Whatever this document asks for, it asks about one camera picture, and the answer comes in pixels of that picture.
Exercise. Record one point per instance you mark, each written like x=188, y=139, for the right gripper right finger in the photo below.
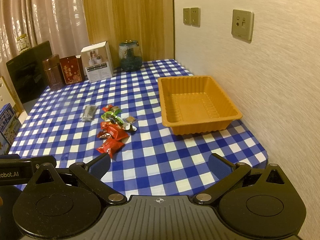
x=229, y=176

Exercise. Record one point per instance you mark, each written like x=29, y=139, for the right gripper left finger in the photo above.
x=89, y=176

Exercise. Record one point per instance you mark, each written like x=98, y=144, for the large red snack packet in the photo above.
x=111, y=147

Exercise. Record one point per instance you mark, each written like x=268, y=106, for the dark red candy packet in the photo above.
x=103, y=135

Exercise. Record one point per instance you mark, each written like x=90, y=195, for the red candy with figure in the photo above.
x=117, y=133

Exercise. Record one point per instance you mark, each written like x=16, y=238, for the white green snack bar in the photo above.
x=109, y=115

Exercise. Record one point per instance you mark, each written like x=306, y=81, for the grey seaweed snack packet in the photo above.
x=89, y=113

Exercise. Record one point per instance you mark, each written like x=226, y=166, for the small red candy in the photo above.
x=107, y=108

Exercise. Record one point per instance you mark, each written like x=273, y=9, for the clear brown candy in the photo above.
x=130, y=119

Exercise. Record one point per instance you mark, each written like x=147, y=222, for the green candy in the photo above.
x=116, y=110

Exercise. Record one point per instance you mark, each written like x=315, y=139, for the blue milk carton box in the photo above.
x=10, y=126

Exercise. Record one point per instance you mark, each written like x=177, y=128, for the white perforated box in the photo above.
x=5, y=95

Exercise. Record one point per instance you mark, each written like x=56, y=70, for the orange plastic tray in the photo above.
x=195, y=104

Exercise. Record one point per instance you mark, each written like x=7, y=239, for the red decorated tea box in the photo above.
x=72, y=69

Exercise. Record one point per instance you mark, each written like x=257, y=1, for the brown tea canister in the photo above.
x=53, y=72

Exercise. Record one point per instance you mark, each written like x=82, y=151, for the white product box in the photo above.
x=97, y=61

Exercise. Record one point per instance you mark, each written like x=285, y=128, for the green glass jar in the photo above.
x=130, y=55

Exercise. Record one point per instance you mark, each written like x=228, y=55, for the glass jar on sill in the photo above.
x=23, y=43

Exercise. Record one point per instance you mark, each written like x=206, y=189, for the pink curtain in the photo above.
x=61, y=22

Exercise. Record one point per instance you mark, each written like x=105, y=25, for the network wall outlet plate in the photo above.
x=242, y=25

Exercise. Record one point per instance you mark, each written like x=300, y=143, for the double wall socket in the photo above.
x=192, y=16

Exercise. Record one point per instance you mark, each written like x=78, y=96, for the wooden wall panel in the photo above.
x=150, y=22

